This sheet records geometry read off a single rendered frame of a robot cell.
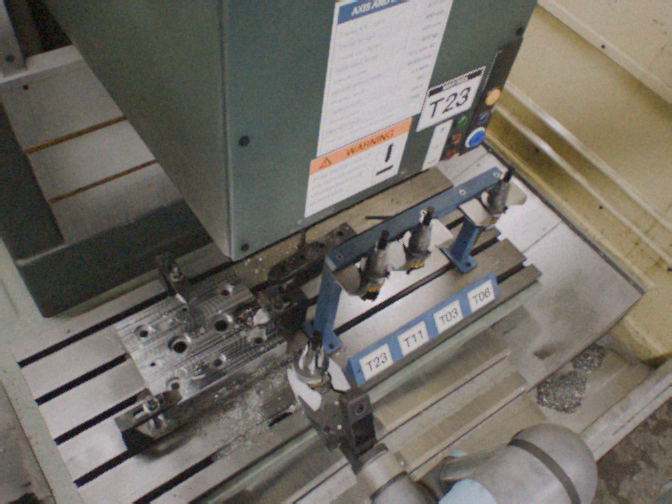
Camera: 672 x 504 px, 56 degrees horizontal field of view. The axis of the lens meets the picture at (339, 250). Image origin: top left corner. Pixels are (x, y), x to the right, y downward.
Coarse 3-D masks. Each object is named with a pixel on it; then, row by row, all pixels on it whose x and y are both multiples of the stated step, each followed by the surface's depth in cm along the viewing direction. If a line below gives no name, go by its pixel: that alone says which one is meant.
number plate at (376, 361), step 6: (378, 348) 143; (384, 348) 143; (372, 354) 142; (378, 354) 142; (384, 354) 143; (360, 360) 140; (366, 360) 141; (372, 360) 142; (378, 360) 143; (384, 360) 144; (390, 360) 145; (366, 366) 141; (372, 366) 142; (378, 366) 143; (384, 366) 144; (366, 372) 142; (372, 372) 142; (366, 378) 142
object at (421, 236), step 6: (420, 222) 122; (432, 222) 122; (414, 228) 125; (420, 228) 122; (426, 228) 122; (414, 234) 124; (420, 234) 123; (426, 234) 123; (408, 240) 127; (414, 240) 125; (420, 240) 124; (426, 240) 124; (414, 246) 126; (420, 246) 125; (426, 246) 126
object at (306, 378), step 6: (324, 354) 111; (294, 360) 110; (324, 360) 110; (294, 366) 109; (324, 366) 110; (294, 372) 110; (300, 372) 109; (318, 372) 109; (324, 372) 111; (300, 378) 110; (306, 378) 108; (312, 378) 108; (318, 378) 109; (312, 384) 110
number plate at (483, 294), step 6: (486, 282) 156; (480, 288) 156; (486, 288) 157; (468, 294) 154; (474, 294) 155; (480, 294) 156; (486, 294) 157; (492, 294) 158; (474, 300) 155; (480, 300) 156; (486, 300) 157; (474, 306) 156; (480, 306) 157
